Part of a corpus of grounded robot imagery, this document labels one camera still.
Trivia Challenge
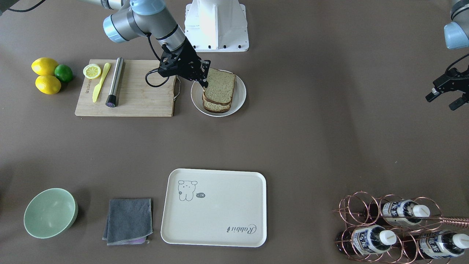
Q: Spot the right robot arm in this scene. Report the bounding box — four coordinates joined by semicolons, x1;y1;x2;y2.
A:
89;0;211;88

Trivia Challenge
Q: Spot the upper tea bottle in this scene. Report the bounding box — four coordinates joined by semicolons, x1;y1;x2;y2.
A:
363;199;431;227

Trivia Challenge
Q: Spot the cream rabbit tray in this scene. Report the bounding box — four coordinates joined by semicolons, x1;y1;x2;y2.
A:
160;168;267;248

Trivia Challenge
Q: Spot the bread slice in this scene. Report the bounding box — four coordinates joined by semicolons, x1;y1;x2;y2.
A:
202;95;233;113
203;68;236;106

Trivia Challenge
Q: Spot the steel cylinder muddler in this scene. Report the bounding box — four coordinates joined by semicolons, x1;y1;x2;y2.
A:
105;57;125;107

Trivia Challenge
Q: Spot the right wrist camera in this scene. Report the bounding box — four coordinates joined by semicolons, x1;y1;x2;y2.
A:
157;43;183;77

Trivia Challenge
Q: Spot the copper wire bottle rack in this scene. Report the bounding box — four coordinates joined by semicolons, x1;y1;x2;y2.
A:
335;191;468;264

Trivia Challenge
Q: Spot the yellow lemon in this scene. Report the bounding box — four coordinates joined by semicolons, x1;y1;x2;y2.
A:
35;75;62;95
31;57;59;76

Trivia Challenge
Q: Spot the green lime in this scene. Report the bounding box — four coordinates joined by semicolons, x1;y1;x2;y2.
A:
54;65;73;83

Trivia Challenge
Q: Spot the upper yellow lemon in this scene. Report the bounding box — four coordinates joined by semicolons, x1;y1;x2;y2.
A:
31;57;59;76

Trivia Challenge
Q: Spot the white round plate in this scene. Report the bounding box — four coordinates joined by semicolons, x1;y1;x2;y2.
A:
191;76;247;117

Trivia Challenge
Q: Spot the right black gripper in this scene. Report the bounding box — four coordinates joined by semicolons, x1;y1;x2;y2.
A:
175;38;211;88

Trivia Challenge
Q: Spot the lower tea bottle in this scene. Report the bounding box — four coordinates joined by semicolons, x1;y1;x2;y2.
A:
335;224;397;256
402;230;469;260

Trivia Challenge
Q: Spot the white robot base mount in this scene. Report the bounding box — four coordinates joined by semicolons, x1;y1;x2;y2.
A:
184;0;250;52

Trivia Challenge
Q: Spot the tea bottle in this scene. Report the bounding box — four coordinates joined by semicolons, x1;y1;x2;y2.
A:
363;199;431;227
335;224;397;256
402;230;469;260

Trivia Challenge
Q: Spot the grey folded cloth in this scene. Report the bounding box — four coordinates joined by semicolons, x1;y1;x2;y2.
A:
102;198;154;246

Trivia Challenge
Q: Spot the lower yellow lemon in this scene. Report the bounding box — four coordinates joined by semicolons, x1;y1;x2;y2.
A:
35;75;62;95

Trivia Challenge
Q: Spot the green bowl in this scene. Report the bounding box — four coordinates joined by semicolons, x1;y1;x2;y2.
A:
23;188;78;239

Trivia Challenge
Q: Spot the yellow plastic knife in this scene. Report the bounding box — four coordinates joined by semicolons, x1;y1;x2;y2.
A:
92;62;111;103

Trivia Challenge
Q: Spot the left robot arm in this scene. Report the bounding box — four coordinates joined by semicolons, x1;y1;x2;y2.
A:
425;0;469;111

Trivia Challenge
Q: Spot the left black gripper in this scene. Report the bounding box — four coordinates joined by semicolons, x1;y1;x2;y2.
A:
425;67;469;111

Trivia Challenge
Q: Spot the half lemon slice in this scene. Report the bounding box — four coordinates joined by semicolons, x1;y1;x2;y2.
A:
82;63;102;80

